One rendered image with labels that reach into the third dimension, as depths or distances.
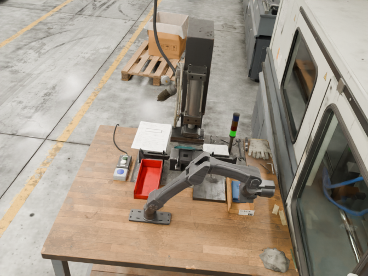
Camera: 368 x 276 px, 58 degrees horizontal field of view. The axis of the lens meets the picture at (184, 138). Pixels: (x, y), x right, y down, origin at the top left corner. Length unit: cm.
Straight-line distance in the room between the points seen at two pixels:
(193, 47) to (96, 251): 102
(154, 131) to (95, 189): 61
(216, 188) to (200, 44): 75
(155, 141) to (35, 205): 135
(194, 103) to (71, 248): 87
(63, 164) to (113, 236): 188
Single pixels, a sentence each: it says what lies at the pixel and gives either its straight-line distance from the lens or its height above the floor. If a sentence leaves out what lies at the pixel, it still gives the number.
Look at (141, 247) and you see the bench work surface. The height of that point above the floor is 90.
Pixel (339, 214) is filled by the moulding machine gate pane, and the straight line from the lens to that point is 134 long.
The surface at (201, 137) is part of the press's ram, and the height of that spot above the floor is 114.
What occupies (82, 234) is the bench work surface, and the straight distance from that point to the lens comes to 165.
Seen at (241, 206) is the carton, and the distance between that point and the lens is 178.
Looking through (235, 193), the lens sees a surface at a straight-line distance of 183.
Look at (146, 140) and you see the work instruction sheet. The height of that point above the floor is 90.
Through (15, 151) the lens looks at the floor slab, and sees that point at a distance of 368.
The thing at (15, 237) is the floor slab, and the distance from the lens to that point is 292.
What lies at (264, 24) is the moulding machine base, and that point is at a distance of 470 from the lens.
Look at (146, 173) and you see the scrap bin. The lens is 189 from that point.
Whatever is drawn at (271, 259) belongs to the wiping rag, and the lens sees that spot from 161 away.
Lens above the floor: 220
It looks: 37 degrees down
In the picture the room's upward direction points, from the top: 5 degrees clockwise
